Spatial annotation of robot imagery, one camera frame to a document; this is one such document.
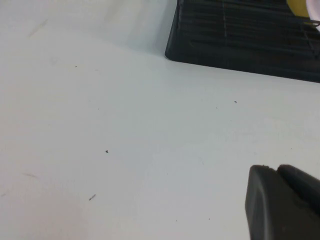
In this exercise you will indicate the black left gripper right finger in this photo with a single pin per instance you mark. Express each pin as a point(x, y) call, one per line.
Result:
point(300, 180)

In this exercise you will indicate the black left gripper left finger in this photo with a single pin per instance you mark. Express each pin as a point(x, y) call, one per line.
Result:
point(270, 207)

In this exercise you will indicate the pale pink plate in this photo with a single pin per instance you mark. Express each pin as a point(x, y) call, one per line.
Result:
point(314, 7)

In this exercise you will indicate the yellow plate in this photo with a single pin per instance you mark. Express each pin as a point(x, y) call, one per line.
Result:
point(297, 6)

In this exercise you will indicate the black plastic drain tray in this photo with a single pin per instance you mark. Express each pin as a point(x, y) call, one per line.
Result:
point(225, 50)

